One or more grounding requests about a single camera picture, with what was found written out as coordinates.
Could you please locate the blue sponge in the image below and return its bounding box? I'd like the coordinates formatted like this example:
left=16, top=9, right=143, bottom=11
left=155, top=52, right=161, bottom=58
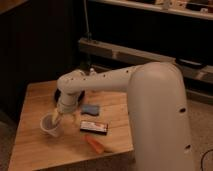
left=81, top=104, right=100, bottom=116

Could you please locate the dark snack bar packet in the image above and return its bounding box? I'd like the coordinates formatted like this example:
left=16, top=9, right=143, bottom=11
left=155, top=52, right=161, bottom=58
left=80, top=121, right=108, bottom=135

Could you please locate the wooden table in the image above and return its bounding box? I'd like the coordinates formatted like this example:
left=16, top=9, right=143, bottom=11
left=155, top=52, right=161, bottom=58
left=8, top=81, right=133, bottom=171

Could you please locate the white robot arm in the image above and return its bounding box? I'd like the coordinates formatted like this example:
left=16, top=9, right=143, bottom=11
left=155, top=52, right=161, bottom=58
left=57, top=62, right=195, bottom=171

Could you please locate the grey wall shelf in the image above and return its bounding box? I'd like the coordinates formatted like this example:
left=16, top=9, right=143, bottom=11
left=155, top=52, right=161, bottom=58
left=78, top=38, right=213, bottom=84

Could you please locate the orange carrot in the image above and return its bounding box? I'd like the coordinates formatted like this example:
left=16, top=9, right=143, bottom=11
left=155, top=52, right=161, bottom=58
left=84, top=134, right=112, bottom=154

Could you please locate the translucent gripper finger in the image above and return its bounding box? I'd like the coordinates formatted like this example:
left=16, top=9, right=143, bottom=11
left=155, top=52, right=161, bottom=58
left=69, top=114, right=78, bottom=126
left=52, top=110, right=61, bottom=124

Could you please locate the black ceramic bowl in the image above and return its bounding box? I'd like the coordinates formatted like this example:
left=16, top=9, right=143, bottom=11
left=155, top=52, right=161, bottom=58
left=54, top=89, right=85, bottom=106

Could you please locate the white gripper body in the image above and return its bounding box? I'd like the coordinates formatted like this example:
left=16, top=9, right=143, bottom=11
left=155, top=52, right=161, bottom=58
left=57, top=97, right=78, bottom=114

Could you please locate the upper wooden shelf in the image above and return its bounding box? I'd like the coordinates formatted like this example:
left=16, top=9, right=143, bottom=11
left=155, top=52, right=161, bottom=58
left=90, top=0, right=213, bottom=21

